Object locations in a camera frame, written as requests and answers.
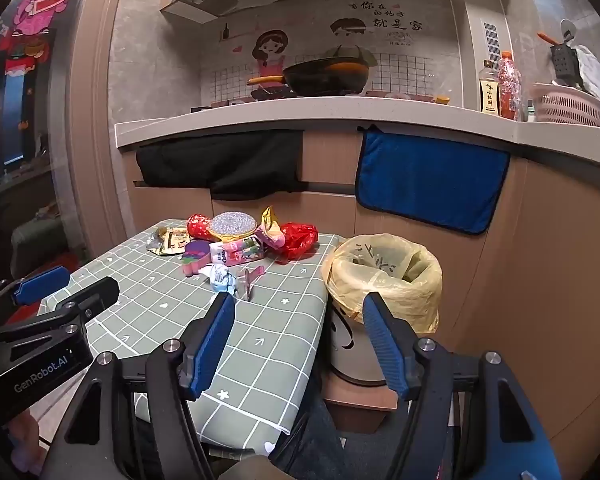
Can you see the metal box grater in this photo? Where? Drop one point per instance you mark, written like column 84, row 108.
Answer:
column 565, row 62

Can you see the yellow snack packet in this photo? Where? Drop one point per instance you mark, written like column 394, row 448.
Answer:
column 270, row 217

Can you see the person's left hand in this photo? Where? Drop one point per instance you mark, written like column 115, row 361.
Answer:
column 24, row 435

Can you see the white patterned bin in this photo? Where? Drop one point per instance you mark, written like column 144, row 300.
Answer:
column 345, row 345

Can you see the gold snack wrapper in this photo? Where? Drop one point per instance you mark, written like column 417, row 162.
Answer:
column 167, row 242

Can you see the cartoon couple wall sticker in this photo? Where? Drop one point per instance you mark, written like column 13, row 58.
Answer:
column 270, row 45

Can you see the crumpled white blue wrapper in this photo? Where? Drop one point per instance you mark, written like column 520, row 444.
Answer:
column 222, row 277

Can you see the white vented pipe cover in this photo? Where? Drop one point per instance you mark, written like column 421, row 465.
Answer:
column 490, row 40

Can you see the black hanging cloth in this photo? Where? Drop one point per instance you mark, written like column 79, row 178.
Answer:
column 220, row 160

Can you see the pink plastic basket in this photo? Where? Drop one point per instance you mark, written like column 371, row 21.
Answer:
column 565, row 105

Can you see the dark sauce bottle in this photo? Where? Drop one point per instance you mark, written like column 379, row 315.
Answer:
column 489, row 95

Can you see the small orange bowl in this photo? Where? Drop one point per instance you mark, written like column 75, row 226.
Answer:
column 441, row 100

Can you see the wooden stool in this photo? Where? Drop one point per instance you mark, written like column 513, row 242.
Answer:
column 355, row 400

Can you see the pink printed packet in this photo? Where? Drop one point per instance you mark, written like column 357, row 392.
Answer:
column 232, row 252

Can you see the festive window sticker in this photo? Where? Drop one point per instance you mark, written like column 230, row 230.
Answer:
column 35, row 10

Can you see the gas stove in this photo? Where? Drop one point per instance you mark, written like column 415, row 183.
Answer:
column 270, row 94

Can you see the red paper cup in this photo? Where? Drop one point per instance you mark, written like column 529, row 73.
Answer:
column 198, row 225

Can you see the blue cloth bag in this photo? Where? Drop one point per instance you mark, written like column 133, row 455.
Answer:
column 430, row 180

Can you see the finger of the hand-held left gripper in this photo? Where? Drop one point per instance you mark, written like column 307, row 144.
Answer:
column 95, row 294
column 42, row 284

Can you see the kitchen counter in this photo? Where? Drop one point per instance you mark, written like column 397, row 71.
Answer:
column 330, row 110

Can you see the white plastic bag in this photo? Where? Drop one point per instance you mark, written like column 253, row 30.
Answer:
column 597, row 75

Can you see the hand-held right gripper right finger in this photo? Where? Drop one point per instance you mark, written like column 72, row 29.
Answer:
column 385, row 350

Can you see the yellow plastic bin bag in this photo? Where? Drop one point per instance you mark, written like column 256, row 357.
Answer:
column 420, row 270

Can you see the purple pink wrapper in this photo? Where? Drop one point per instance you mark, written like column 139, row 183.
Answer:
column 196, row 255

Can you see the pink paper piece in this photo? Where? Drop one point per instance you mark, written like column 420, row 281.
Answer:
column 252, row 280

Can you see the orange-capped plastic bottle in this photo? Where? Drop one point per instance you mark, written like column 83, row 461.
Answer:
column 510, row 85

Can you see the crushed red can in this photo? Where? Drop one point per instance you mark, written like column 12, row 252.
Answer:
column 300, row 240

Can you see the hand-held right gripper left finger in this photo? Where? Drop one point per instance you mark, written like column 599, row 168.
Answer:
column 212, row 345

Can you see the black wok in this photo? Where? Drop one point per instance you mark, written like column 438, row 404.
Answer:
column 325, row 80

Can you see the yellow silver scouring sponge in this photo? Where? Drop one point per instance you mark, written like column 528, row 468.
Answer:
column 232, row 224

